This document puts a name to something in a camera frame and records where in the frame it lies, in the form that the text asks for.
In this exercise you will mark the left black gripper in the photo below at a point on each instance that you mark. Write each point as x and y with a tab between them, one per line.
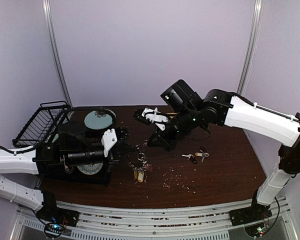
119	150

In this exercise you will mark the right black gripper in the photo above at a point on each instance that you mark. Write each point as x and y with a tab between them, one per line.
162	135

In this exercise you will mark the keyring bundle with coloured tags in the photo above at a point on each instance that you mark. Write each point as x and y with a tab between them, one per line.
142	166

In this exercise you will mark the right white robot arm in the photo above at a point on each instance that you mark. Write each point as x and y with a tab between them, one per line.
223	108

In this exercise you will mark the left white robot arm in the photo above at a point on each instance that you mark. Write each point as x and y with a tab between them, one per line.
21	161

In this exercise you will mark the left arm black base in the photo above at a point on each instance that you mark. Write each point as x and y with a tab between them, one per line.
54	218

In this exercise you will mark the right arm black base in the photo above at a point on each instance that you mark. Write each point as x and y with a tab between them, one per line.
255	212

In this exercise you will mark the keys with black fob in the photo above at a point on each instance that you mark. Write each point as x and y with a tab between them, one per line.
190	157

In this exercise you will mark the keys with yellow tag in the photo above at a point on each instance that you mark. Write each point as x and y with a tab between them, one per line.
203	153

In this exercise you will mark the light blue flower plate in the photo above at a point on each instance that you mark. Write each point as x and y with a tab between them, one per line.
100	120

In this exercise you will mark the light green bowl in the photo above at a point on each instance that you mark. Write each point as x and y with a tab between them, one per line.
55	138

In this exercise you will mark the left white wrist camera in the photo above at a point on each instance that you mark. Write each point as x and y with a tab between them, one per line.
114	137

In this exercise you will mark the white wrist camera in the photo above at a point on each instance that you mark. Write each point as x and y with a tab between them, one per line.
114	137
149	116

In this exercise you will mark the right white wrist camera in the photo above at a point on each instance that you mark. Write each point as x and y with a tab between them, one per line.
149	116

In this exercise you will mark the black wire dish rack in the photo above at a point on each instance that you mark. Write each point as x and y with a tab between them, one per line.
76	144

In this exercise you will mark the aluminium slotted front rail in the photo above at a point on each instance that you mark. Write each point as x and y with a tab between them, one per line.
211	222

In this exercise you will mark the left aluminium frame post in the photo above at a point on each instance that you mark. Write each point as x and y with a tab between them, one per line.
46	4

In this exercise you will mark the aluminium frame post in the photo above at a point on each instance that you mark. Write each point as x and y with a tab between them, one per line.
46	4
251	47

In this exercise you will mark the right aluminium frame post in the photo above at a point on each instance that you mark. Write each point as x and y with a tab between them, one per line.
251	47

